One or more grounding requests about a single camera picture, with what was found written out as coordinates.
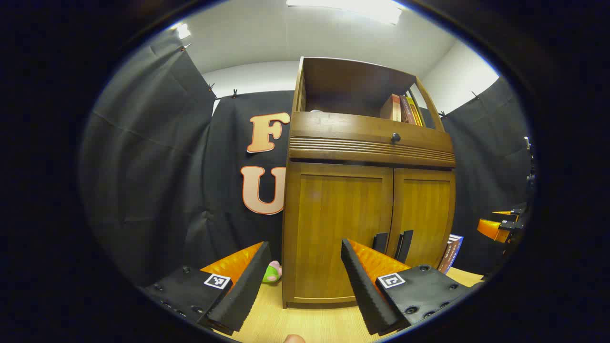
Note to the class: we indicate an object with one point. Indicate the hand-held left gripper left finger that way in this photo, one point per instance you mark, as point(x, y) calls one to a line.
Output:
point(248, 290)

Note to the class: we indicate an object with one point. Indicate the book with white pages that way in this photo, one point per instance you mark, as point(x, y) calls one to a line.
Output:
point(450, 252)

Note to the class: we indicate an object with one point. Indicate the green and pink plush toy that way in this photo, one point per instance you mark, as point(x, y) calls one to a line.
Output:
point(272, 274)

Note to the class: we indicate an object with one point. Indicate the wooden shoe cabinet door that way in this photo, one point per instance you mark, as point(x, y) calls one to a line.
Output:
point(329, 224)
point(426, 209)

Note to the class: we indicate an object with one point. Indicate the wooden double-door shoe cabinet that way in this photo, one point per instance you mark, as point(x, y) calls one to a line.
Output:
point(343, 95)

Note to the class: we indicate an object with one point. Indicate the dark red book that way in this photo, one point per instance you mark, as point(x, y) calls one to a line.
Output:
point(405, 109)

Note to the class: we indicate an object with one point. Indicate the large ceiling light panel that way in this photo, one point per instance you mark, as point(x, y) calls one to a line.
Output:
point(352, 7)

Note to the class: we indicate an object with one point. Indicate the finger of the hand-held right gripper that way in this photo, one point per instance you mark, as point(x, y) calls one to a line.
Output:
point(510, 214)
point(493, 229)

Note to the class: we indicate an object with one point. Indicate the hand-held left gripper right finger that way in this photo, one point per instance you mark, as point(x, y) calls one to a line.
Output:
point(362, 290)

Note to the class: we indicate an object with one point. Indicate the brown book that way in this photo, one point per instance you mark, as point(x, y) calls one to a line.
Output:
point(391, 107)

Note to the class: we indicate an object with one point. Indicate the small ceiling light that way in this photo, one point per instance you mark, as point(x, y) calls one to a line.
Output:
point(183, 31)

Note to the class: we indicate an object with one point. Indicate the black backdrop cloth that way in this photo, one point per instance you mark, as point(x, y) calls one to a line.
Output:
point(157, 166)

